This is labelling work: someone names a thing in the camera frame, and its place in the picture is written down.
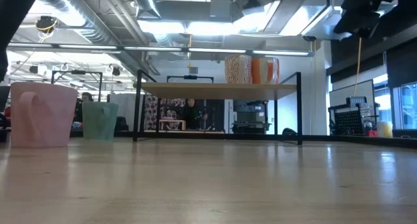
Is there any wooden shelf with black legs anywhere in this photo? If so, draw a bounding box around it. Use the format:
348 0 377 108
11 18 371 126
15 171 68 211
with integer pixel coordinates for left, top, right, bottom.
132 69 303 146

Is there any green mug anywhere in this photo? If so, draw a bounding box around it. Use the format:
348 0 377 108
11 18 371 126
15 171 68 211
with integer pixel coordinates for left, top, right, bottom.
81 102 119 141

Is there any ceiling cable reel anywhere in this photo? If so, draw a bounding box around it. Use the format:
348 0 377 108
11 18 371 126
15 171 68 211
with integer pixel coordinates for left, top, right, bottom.
35 15 59 35

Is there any grey machine cabinet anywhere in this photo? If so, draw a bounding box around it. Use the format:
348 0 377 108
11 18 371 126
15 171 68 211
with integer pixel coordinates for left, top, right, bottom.
231 99 272 135

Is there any wooden stool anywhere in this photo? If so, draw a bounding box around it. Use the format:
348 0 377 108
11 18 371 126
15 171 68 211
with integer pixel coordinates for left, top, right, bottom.
158 119 187 131

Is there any long ceiling light bar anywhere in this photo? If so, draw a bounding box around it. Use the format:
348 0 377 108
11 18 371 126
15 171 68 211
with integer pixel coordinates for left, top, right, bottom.
6 42 315 57

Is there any yellow container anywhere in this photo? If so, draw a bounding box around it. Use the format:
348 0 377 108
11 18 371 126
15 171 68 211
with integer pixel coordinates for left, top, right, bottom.
377 120 394 139

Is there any orange white striped mug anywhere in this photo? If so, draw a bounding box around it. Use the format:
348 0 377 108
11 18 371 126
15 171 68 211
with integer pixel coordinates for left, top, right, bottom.
251 57 280 85

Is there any person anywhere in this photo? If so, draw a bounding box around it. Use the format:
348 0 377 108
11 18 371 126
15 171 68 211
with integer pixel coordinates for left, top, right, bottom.
178 98 209 131
78 92 94 122

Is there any black pegboard rack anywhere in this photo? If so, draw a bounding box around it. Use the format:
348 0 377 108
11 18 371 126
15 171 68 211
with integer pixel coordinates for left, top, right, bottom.
328 96 381 136

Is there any black metal table frame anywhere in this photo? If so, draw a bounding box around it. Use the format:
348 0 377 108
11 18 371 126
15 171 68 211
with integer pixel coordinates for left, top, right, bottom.
0 128 417 150

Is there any patterned panel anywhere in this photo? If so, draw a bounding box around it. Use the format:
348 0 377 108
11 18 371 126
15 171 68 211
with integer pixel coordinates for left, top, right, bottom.
143 94 186 131

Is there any hanging yellow cable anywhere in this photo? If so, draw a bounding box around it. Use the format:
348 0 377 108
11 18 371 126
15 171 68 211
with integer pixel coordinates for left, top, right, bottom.
353 37 363 97

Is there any cream mug with orange pattern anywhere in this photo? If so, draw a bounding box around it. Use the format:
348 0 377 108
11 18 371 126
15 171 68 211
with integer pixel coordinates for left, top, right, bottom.
224 54 253 85

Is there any pink mug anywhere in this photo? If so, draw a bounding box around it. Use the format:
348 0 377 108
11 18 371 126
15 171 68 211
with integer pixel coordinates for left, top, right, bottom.
9 82 78 149

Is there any black rig frame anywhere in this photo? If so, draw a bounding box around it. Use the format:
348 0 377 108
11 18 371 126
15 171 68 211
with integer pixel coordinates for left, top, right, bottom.
166 74 215 85
50 70 104 103

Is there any white partition panel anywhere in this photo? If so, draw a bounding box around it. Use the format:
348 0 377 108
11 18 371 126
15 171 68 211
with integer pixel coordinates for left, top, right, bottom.
328 79 375 108

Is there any black monitor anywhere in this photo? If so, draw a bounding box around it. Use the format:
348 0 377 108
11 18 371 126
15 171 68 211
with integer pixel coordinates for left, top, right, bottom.
0 85 11 113

